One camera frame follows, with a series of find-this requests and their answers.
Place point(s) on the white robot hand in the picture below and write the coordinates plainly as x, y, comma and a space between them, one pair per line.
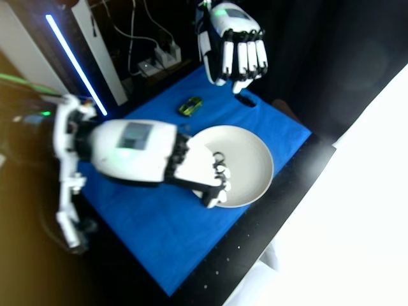
232, 19
134, 156

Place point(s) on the green toy car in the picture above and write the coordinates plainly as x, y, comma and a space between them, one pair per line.
190, 106

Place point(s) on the white power adapter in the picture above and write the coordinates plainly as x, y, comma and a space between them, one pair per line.
167, 55

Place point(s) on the glowing LED strip light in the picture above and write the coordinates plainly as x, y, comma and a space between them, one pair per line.
76, 65

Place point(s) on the blue cloth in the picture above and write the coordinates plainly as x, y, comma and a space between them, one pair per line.
159, 229

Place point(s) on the white cabinet panel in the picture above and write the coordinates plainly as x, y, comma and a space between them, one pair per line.
102, 63

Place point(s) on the white round plate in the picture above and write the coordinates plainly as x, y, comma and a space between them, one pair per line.
248, 153

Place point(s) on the white power strip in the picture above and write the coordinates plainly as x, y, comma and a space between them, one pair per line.
148, 67

